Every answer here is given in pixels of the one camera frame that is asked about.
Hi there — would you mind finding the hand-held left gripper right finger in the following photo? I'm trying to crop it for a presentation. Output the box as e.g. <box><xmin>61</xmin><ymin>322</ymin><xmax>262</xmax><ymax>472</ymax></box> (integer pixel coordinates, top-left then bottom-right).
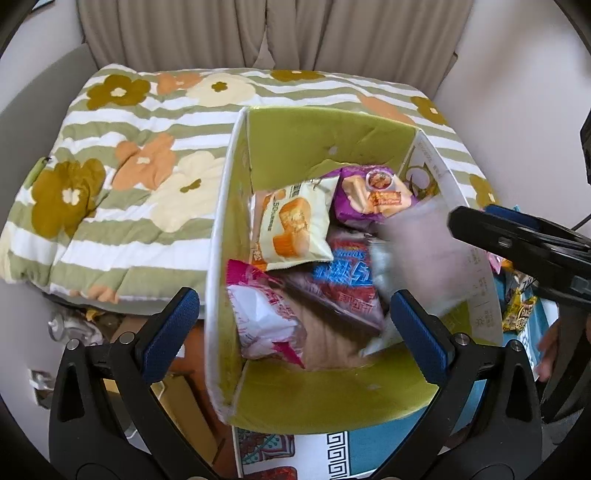
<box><xmin>388</xmin><ymin>290</ymin><xmax>543</xmax><ymax>480</ymax></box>

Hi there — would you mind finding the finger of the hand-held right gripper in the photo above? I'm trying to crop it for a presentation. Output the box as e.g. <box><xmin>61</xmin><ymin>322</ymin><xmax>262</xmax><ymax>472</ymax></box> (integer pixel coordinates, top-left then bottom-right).
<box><xmin>484</xmin><ymin>204</ymin><xmax>591</xmax><ymax>250</ymax></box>
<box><xmin>448</xmin><ymin>206</ymin><xmax>591</xmax><ymax>296</ymax></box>

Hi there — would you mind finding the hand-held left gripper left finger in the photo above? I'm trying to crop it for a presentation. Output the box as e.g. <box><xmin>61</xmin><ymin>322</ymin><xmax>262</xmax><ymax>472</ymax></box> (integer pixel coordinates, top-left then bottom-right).
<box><xmin>48</xmin><ymin>286</ymin><xmax>204</xmax><ymax>480</ymax></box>

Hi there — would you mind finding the gold snack packet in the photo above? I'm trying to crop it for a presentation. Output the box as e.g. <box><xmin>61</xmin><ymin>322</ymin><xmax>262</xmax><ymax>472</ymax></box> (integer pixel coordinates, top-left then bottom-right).
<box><xmin>501</xmin><ymin>295</ymin><xmax>539</xmax><ymax>333</ymax></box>

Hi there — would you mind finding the silver white snack packet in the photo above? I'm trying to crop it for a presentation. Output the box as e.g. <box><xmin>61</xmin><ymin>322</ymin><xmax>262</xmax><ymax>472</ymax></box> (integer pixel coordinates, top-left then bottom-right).
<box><xmin>360</xmin><ymin>198</ymin><xmax>485</xmax><ymax>358</ymax></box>

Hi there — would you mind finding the magenta white snack packet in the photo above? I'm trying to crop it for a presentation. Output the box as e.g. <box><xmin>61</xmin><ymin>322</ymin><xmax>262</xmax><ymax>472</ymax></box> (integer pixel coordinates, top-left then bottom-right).
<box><xmin>225</xmin><ymin>258</ymin><xmax>308</xmax><ymax>370</ymax></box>

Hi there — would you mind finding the red blue snack packet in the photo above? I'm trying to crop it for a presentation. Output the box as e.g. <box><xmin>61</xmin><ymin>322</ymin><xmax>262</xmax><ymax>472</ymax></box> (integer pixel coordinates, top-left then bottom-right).
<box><xmin>286</xmin><ymin>235</ymin><xmax>393</xmax><ymax>333</ymax></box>

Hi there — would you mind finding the purple cake packet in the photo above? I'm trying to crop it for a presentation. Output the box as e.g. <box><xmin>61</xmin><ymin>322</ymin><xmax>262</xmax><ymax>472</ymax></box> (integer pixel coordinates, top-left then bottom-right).
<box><xmin>330</xmin><ymin>166</ymin><xmax>419</xmax><ymax>227</ymax></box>

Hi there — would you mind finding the cream cake packet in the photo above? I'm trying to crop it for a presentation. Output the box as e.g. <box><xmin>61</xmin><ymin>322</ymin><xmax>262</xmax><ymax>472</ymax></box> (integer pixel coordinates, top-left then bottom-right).
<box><xmin>252</xmin><ymin>175</ymin><xmax>340</xmax><ymax>273</ymax></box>

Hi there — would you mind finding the green cardboard box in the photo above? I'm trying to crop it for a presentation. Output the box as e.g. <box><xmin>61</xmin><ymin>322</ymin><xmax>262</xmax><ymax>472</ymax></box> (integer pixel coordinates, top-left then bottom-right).
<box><xmin>203</xmin><ymin>105</ymin><xmax>504</xmax><ymax>437</ymax></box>

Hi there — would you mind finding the person's right hand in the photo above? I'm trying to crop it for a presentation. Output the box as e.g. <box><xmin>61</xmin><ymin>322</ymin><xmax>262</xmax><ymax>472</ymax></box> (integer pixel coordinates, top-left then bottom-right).
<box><xmin>534</xmin><ymin>318</ymin><xmax>563</xmax><ymax>383</ymax></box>

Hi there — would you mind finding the brown cardboard box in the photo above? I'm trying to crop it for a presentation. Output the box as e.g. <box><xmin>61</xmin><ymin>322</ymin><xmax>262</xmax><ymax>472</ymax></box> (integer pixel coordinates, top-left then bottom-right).
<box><xmin>104</xmin><ymin>318</ymin><xmax>222</xmax><ymax>464</ymax></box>

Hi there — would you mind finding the teal patterned cloth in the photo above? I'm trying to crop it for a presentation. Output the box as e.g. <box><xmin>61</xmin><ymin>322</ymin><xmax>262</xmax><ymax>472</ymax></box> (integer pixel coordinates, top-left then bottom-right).
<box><xmin>233</xmin><ymin>268</ymin><xmax>561</xmax><ymax>480</ymax></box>

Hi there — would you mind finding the white plug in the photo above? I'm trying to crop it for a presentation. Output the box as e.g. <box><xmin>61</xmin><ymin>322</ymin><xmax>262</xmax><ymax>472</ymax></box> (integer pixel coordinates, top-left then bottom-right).
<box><xmin>28</xmin><ymin>369</ymin><xmax>55</xmax><ymax>393</ymax></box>

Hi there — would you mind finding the floral striped blanket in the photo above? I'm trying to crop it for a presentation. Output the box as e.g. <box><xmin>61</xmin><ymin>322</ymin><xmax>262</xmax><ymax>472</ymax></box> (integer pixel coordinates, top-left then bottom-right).
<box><xmin>0</xmin><ymin>62</ymin><xmax>502</xmax><ymax>305</ymax></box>

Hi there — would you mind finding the grey headboard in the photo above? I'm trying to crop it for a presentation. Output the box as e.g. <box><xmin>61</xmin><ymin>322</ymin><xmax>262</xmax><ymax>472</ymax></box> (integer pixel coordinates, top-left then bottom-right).
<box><xmin>0</xmin><ymin>44</ymin><xmax>93</xmax><ymax>222</ymax></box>

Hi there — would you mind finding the beige curtain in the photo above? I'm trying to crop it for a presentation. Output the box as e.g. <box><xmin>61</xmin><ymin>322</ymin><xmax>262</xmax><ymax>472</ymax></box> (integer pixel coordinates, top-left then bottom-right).
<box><xmin>76</xmin><ymin>0</ymin><xmax>476</xmax><ymax>75</ymax></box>

